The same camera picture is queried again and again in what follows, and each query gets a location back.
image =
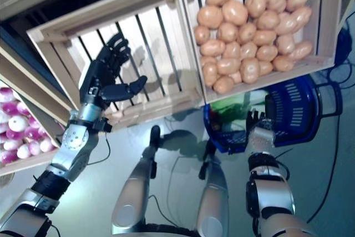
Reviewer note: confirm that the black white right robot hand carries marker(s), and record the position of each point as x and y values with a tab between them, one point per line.
256	120

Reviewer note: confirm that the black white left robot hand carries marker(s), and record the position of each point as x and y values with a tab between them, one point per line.
102	73

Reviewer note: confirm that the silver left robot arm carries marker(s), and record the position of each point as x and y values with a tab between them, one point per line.
75	137

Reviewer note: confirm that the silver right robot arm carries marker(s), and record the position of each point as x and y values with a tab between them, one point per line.
266	192

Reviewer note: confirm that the blue plastic shopping basket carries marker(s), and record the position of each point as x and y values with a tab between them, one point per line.
294	137

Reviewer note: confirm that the slatted wooden cabbage crate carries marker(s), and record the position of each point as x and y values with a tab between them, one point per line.
166	40

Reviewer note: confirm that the silver right robot leg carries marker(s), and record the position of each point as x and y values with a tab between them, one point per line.
213	192

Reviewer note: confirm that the silver robot leg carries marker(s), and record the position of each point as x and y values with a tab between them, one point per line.
133	187
213	192

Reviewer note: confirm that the purple white turnip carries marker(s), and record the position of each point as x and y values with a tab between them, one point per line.
23	109
5	92
12	144
32	133
33	121
8	156
9	108
2	119
23	151
15	134
34	148
16	121
47	145

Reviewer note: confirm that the wooden potato crate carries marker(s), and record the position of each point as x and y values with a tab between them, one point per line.
321	26

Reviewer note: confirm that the wooden turnip crate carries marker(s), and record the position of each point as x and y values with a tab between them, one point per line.
33	165

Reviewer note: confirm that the silver left robot leg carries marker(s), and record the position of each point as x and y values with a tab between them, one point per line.
133	187

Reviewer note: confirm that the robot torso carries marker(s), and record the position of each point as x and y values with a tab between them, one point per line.
166	230

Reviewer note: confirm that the grey mesh cylinder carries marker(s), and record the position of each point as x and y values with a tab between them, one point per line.
5	180

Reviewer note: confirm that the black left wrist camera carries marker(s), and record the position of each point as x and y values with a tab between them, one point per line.
105	125

